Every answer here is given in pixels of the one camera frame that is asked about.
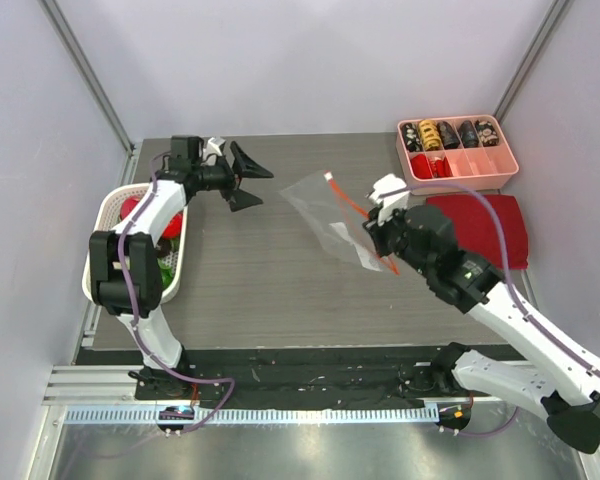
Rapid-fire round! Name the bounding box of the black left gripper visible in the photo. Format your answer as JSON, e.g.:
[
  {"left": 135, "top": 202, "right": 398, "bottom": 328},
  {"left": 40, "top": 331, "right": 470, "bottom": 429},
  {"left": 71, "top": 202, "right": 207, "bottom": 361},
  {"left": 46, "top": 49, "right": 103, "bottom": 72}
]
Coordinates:
[{"left": 194, "top": 143, "right": 274, "bottom": 212}]

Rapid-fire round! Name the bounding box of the clear zip bag orange zipper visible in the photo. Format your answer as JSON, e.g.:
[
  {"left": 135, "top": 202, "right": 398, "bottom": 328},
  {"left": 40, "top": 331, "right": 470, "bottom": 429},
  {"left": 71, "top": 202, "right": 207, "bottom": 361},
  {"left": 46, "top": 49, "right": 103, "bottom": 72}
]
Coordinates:
[{"left": 280, "top": 171, "right": 399, "bottom": 275}]

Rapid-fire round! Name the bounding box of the green lettuce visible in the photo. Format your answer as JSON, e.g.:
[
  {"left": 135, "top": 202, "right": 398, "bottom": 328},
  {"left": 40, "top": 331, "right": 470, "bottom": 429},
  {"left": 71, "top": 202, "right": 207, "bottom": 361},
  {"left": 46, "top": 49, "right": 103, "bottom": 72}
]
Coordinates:
[{"left": 159, "top": 263, "right": 176, "bottom": 291}]

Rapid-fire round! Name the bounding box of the dark brown mangosteen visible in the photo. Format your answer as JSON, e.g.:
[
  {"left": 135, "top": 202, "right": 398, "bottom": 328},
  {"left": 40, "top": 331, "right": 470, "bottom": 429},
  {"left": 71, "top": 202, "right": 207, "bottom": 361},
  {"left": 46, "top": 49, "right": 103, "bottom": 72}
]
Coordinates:
[{"left": 155, "top": 238, "right": 172, "bottom": 258}]

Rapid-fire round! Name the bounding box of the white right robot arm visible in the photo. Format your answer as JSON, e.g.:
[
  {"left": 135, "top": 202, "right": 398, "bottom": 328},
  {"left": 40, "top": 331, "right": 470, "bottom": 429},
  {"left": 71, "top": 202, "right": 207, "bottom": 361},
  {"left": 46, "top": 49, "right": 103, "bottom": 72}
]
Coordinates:
[{"left": 363, "top": 205, "right": 600, "bottom": 454}]

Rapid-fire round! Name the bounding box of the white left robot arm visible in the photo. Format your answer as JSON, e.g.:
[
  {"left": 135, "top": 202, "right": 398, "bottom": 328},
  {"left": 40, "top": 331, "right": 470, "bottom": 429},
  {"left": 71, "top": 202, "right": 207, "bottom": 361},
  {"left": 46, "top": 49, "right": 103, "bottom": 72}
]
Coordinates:
[{"left": 89, "top": 136, "right": 274, "bottom": 399}]

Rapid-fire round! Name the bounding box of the red cloth in box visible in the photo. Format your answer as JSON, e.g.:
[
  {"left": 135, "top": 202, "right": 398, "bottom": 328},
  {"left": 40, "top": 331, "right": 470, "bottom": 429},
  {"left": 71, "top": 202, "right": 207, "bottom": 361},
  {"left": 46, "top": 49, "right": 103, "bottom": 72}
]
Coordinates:
[{"left": 410, "top": 153, "right": 453, "bottom": 180}]

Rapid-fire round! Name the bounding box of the dark red folded cloth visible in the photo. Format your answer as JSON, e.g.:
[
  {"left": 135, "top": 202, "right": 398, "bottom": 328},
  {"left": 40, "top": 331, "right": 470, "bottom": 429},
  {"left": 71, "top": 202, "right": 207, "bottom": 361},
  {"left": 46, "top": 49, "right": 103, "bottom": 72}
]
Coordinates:
[{"left": 425, "top": 194, "right": 529, "bottom": 270}]

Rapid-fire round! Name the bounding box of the black patterned roll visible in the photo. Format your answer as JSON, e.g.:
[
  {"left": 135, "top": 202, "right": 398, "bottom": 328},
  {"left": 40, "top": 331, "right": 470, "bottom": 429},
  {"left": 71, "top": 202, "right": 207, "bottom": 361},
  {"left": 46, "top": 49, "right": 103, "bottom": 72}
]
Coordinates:
[
  {"left": 400, "top": 122, "right": 423, "bottom": 152},
  {"left": 457, "top": 120, "right": 480, "bottom": 148}
]

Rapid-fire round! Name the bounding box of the yellow patterned roll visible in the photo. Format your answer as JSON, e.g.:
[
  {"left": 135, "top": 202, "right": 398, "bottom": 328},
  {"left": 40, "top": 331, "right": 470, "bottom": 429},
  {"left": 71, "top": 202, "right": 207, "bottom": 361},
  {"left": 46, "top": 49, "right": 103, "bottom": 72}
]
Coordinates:
[{"left": 418, "top": 119, "right": 443, "bottom": 151}]

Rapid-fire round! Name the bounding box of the pink dragon fruit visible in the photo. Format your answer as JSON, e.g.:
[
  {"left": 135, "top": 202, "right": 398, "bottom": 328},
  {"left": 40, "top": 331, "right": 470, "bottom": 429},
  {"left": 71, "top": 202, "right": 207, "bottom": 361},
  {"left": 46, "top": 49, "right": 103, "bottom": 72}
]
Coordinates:
[{"left": 119, "top": 195, "right": 141, "bottom": 220}]

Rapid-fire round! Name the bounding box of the dark patterned roll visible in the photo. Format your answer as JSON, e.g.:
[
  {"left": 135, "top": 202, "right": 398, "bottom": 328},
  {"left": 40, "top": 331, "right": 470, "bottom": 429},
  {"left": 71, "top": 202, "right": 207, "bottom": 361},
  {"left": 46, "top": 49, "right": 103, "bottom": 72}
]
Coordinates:
[{"left": 437, "top": 121, "right": 461, "bottom": 150}]

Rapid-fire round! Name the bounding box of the pink divided storage box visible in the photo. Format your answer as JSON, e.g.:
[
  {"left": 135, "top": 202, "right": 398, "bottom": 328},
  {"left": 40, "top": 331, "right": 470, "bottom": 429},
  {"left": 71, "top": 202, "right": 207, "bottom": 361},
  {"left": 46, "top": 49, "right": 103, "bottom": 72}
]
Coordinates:
[{"left": 396, "top": 114, "right": 519, "bottom": 195}]

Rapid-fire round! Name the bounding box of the white perforated plastic basket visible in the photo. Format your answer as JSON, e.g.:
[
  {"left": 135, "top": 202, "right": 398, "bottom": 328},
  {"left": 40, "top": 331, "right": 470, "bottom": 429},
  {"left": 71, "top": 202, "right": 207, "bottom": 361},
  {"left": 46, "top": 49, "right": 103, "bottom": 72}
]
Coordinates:
[{"left": 83, "top": 180, "right": 188, "bottom": 316}]

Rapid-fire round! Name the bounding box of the floral patterned roll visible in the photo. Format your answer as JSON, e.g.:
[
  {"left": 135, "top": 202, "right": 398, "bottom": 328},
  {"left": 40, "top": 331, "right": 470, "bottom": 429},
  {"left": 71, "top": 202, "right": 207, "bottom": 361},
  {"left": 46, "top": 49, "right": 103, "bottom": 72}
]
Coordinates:
[{"left": 474, "top": 119, "right": 500, "bottom": 147}]

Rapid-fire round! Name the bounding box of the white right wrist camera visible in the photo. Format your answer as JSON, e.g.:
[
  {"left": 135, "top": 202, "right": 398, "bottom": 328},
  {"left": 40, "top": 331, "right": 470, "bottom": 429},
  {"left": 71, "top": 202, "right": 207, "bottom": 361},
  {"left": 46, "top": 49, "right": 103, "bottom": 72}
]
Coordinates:
[{"left": 366, "top": 174, "right": 410, "bottom": 223}]

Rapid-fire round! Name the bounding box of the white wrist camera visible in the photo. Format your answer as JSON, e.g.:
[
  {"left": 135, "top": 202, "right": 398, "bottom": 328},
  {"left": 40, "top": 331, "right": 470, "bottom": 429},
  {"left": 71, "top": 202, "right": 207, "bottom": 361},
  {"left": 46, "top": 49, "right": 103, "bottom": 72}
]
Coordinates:
[
  {"left": 366, "top": 174, "right": 410, "bottom": 223},
  {"left": 203, "top": 137, "right": 226, "bottom": 165}
]

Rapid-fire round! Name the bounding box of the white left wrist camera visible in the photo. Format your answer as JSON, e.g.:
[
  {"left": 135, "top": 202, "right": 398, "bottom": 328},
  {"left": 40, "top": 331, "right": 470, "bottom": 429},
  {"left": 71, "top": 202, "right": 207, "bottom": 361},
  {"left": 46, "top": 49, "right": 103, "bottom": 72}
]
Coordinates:
[{"left": 203, "top": 137, "right": 226, "bottom": 165}]

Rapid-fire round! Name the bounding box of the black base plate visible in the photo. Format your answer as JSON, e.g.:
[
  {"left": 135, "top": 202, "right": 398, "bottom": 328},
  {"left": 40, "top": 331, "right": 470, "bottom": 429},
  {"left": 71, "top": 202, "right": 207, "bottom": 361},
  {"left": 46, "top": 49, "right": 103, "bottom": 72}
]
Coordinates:
[{"left": 77, "top": 346, "right": 470, "bottom": 410}]

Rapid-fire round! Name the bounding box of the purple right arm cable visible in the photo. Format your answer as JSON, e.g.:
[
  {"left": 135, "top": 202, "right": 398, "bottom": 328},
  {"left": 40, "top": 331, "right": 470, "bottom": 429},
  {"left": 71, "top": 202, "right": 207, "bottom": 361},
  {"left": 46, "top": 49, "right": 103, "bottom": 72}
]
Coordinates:
[{"left": 379, "top": 182, "right": 600, "bottom": 444}]

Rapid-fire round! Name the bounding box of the slotted cable duct rail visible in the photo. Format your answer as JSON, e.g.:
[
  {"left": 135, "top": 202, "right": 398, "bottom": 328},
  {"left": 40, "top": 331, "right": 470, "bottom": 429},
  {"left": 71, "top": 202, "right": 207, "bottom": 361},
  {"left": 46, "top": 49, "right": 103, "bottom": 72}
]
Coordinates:
[{"left": 65, "top": 404, "right": 439, "bottom": 426}]

